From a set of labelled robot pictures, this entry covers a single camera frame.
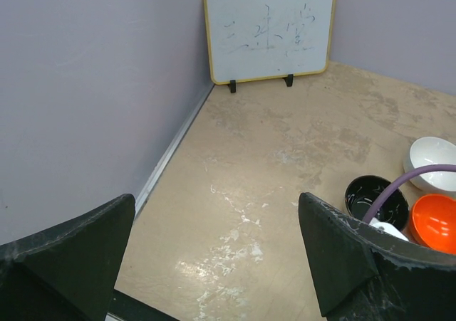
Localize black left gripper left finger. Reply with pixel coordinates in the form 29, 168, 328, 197
1, 194, 135, 320

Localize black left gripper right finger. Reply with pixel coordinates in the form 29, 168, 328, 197
299, 193, 455, 320

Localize black glossy bowl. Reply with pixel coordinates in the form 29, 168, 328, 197
345, 175, 410, 231

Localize orange bowl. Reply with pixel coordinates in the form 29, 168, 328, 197
410, 194, 455, 255

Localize white bowl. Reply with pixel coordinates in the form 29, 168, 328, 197
403, 137, 455, 196

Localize yellow framed whiteboard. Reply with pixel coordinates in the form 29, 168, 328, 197
203, 0, 336, 93

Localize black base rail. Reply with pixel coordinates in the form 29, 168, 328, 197
105, 290, 177, 321

